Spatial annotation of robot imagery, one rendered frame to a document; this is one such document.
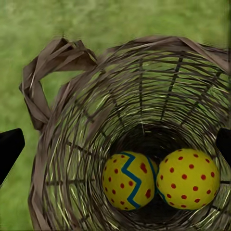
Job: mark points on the wicker basket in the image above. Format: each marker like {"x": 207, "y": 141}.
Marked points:
{"x": 64, "y": 55}

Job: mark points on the easter egg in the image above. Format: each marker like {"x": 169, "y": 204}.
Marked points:
{"x": 129, "y": 180}
{"x": 187, "y": 179}

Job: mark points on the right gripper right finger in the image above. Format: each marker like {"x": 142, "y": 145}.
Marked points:
{"x": 223, "y": 143}

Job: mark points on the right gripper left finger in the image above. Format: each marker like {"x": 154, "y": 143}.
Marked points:
{"x": 11, "y": 144}

